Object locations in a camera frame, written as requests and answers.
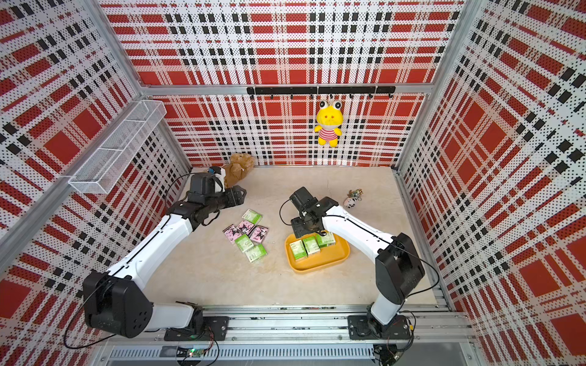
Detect green tissue pack tray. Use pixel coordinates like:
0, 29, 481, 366
315, 232, 336, 249

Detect green tissue pack front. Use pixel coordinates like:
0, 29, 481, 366
302, 236, 320, 256

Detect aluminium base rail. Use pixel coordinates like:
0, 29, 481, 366
91, 305, 484, 365

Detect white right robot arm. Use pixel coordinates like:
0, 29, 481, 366
289, 187, 426, 339

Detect yellow plastic storage tray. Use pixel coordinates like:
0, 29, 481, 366
285, 233, 351, 274

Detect white wire mesh basket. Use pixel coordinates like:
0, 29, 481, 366
69, 99, 166, 195

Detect pink cartoon tissue pack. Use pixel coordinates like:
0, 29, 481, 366
249, 226, 269, 244
223, 224, 243, 244
237, 220, 256, 235

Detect fox figure keychain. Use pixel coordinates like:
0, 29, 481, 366
347, 188, 363, 201

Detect brown teddy bear plush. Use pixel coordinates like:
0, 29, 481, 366
223, 153, 255, 188

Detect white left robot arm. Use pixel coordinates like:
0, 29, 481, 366
82, 167, 247, 339

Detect black hook rail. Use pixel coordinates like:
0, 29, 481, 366
247, 85, 397, 98

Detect green pocket tissue pack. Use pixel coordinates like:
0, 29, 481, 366
234, 234, 255, 253

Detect yellow frog plush striped shirt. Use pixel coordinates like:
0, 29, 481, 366
314, 101, 343, 148

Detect small electronics board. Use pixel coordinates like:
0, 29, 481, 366
176, 347, 208, 360

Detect green tissue pack with barcode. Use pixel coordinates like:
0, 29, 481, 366
245, 244, 267, 262

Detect white black cow plush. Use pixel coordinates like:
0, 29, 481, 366
343, 198, 357, 208

